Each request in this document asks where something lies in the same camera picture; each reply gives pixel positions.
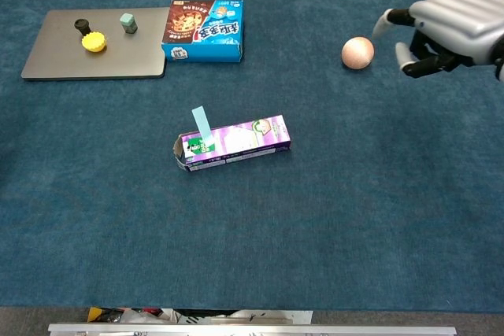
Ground blue cookie box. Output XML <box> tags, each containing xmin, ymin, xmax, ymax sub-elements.
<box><xmin>161</xmin><ymin>0</ymin><xmax>245</xmax><ymax>64</ymax></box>

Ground aluminium profile rail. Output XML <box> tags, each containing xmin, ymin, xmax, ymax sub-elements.
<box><xmin>47</xmin><ymin>323</ymin><xmax>458</xmax><ymax>336</ymax></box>

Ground wooden ball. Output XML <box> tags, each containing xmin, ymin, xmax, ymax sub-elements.
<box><xmin>340</xmin><ymin>35</ymin><xmax>376</xmax><ymax>71</ymax></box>

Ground purple and white carton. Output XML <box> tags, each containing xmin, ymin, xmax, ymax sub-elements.
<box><xmin>172</xmin><ymin>114</ymin><xmax>292</xmax><ymax>173</ymax></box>

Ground white plastic bag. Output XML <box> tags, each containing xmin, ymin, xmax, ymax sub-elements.
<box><xmin>117</xmin><ymin>307</ymin><xmax>314</xmax><ymax>325</ymax></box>

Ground small grey-green block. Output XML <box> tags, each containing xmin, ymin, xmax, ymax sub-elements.
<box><xmin>119</xmin><ymin>13</ymin><xmax>139</xmax><ymax>35</ymax></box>

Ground yellow ribbed bottle cap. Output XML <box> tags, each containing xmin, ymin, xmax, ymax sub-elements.
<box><xmin>80</xmin><ymin>31</ymin><xmax>108</xmax><ymax>54</ymax></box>

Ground blue felt table cloth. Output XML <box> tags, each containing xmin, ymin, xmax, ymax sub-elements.
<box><xmin>0</xmin><ymin>0</ymin><xmax>504</xmax><ymax>309</ymax></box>

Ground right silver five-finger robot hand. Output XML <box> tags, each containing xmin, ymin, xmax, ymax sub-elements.
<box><xmin>372</xmin><ymin>0</ymin><xmax>504</xmax><ymax>79</ymax></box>

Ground silver closed laptop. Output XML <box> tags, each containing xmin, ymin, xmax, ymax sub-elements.
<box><xmin>20</xmin><ymin>6</ymin><xmax>171</xmax><ymax>81</ymax></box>

